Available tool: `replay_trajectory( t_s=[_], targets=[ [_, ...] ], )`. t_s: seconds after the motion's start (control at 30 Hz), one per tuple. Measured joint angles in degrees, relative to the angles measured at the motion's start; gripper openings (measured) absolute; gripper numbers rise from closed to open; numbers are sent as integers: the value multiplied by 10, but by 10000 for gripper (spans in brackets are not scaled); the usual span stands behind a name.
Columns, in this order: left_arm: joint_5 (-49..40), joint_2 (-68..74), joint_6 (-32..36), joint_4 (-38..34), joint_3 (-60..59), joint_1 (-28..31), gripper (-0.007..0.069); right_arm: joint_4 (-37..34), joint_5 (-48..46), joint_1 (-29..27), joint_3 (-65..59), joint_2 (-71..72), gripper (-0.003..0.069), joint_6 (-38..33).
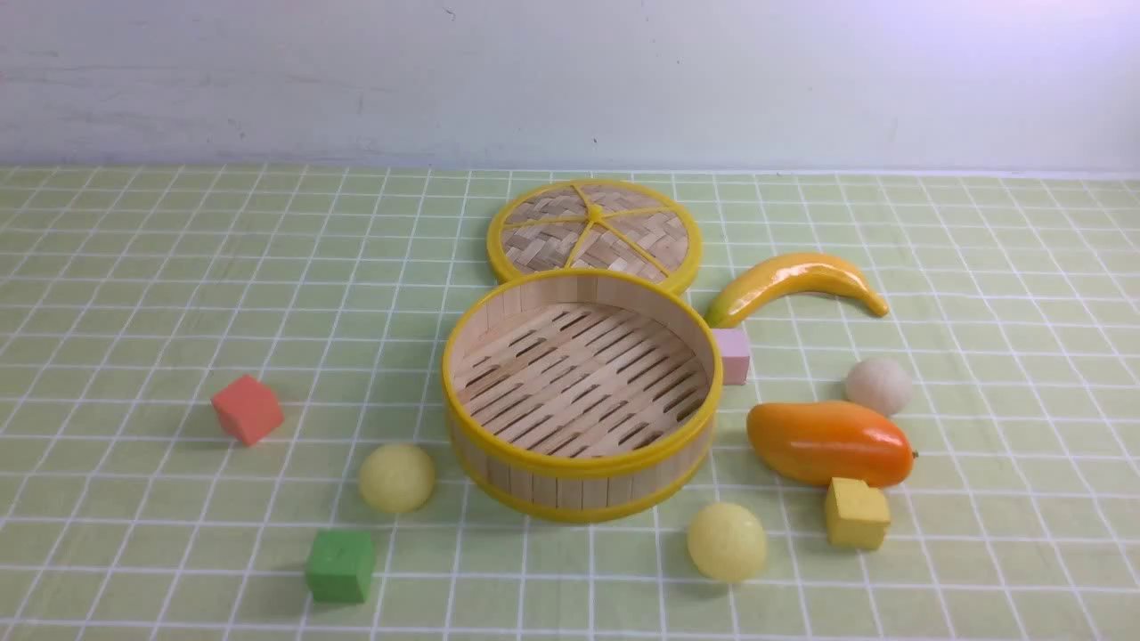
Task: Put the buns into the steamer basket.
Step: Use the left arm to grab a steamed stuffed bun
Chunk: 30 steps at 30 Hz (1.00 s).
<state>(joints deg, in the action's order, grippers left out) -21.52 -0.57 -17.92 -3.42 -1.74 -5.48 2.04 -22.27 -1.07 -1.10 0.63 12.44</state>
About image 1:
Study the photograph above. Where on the pink cube block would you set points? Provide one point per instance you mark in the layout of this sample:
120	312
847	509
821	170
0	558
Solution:
736	354

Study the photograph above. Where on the bamboo steamer tray yellow rim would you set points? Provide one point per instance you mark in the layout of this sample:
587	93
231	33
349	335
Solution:
581	396

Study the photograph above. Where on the red cube block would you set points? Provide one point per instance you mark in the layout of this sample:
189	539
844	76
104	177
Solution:
247	409

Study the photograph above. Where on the white toy bun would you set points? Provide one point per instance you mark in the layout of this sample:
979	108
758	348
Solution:
879	384

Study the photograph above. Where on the green cube block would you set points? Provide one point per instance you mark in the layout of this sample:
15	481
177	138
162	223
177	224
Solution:
340	566

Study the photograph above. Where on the yellow cube block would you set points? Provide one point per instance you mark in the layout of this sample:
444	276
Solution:
857	515

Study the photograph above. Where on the orange toy mango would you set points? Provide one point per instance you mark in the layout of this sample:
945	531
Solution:
814	442

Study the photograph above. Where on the woven bamboo steamer lid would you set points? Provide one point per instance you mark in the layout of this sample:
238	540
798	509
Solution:
600	224

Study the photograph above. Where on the yellow plastic banana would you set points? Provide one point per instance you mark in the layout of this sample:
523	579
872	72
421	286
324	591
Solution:
791	274

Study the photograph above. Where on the yellow toy bun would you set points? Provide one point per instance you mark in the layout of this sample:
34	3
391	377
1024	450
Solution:
397	478
726	542

